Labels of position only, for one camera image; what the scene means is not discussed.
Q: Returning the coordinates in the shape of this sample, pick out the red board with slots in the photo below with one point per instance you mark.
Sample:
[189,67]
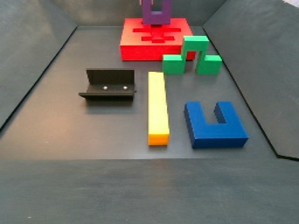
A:
[147,42]

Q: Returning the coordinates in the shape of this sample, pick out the purple U-shaped block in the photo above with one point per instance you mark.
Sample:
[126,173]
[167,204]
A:
[157,17]

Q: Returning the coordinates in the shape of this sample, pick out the green arch block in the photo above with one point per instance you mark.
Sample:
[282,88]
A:
[209,63]

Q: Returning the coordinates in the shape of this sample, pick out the yellow long bar block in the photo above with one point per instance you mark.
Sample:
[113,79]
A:
[158,112]

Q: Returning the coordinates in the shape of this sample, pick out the blue U-shaped block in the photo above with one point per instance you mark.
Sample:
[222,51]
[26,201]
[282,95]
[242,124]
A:
[225,134]

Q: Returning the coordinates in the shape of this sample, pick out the black angle fixture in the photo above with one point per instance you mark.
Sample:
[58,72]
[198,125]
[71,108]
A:
[110,84]

